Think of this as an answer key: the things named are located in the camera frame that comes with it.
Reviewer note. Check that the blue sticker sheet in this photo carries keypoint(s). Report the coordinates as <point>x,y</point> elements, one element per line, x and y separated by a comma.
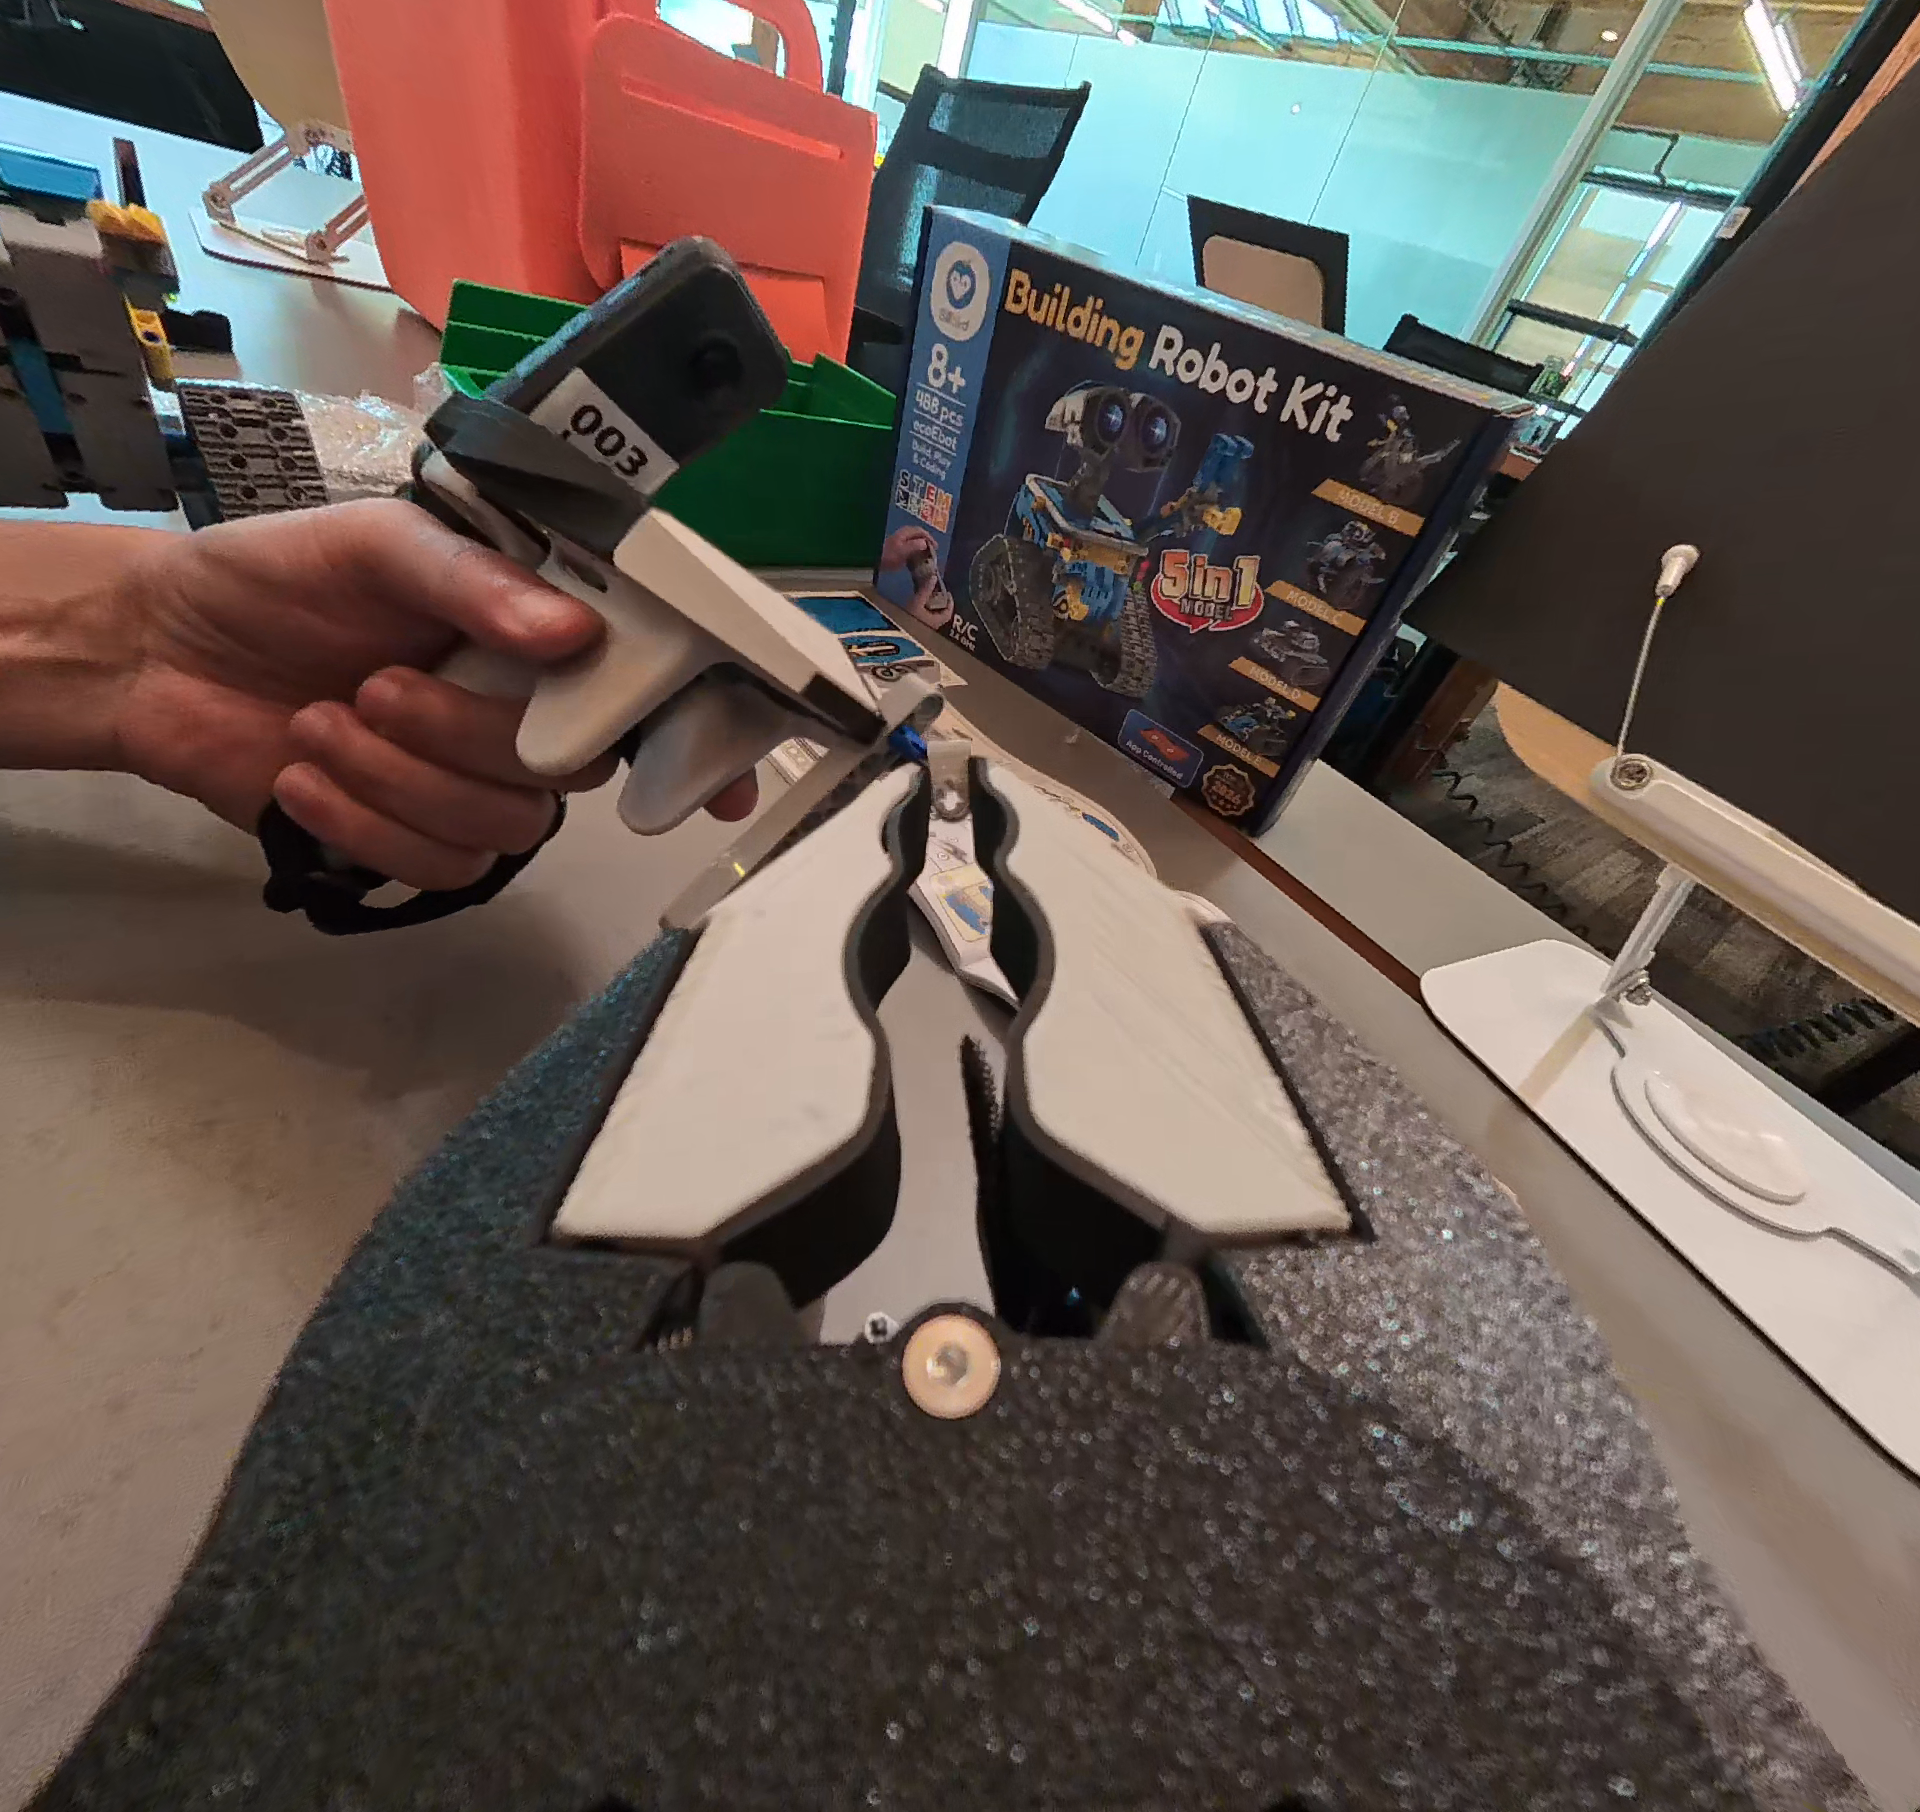
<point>857,635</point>

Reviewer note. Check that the black mesh office chair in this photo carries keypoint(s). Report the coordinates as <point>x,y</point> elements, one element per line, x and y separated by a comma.
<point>960,146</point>

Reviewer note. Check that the clear plastic bag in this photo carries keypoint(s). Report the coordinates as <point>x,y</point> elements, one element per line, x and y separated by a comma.
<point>376,446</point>

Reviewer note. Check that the instruction booklet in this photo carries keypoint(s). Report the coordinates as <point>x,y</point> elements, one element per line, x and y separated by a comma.
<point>1112,838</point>

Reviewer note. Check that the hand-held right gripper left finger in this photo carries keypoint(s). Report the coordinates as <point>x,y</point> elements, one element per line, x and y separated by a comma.
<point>720,1078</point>

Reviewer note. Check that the orange felt bag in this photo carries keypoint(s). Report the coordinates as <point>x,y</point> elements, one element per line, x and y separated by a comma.
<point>480,116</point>

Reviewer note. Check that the partly built toy robot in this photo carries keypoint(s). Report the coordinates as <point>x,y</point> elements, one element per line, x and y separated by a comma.
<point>90,342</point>

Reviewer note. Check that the beige laptop stand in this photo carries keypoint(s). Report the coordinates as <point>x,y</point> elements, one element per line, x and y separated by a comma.
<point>270,28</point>

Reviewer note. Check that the person's left hand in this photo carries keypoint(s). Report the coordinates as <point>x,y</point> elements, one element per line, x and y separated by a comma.
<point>330,627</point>

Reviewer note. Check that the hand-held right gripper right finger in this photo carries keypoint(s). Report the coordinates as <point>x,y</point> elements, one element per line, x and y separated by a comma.
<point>1169,1092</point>

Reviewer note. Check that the short grey connector piece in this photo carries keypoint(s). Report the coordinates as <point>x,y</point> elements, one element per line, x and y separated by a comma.
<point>948,791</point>

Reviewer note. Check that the black chair with beige panel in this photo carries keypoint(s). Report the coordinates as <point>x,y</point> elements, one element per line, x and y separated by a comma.
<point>1267,267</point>

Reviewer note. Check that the robot kit box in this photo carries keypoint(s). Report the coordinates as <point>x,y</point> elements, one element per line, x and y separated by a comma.
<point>1201,492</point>

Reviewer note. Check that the white laptop stand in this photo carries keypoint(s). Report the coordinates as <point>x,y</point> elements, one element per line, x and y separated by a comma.
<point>1650,1063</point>

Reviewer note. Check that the long grey building beam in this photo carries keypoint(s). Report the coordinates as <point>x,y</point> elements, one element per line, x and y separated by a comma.
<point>782,832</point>

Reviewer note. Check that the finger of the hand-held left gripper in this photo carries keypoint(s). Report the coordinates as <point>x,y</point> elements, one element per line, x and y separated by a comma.
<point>750,612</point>

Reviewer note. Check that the green plastic bin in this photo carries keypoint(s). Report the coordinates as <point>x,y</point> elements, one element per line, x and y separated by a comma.
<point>782,477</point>

